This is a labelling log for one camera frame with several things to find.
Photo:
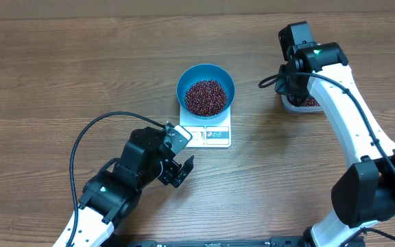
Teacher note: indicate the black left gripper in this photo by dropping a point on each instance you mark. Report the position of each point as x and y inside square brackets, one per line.
[169, 173]

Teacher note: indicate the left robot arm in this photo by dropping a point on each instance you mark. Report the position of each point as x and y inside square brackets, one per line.
[113, 193]

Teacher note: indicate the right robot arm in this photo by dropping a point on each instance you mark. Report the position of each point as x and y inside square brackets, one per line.
[365, 194]

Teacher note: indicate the white digital kitchen scale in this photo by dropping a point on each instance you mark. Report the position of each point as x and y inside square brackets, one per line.
[215, 132]

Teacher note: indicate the red beans in bowl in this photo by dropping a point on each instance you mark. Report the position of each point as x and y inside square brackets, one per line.
[205, 98]

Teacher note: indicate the blue metal bowl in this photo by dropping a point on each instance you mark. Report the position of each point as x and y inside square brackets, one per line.
[205, 72]

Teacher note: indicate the clear plastic food container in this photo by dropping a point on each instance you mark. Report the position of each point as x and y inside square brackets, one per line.
[292, 109]

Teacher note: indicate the red beans in container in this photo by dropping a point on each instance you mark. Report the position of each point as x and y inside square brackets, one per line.
[309, 102]

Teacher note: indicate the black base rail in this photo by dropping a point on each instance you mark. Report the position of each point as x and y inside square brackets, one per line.
[272, 242]

